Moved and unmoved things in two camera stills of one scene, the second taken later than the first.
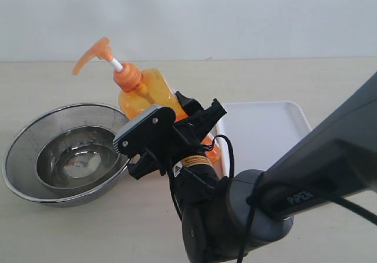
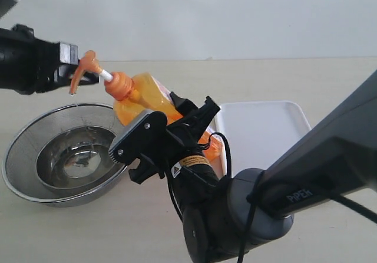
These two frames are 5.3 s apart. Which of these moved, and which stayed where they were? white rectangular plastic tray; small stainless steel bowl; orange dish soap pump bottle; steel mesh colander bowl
Moved: orange dish soap pump bottle
Stayed: white rectangular plastic tray; steel mesh colander bowl; small stainless steel bowl
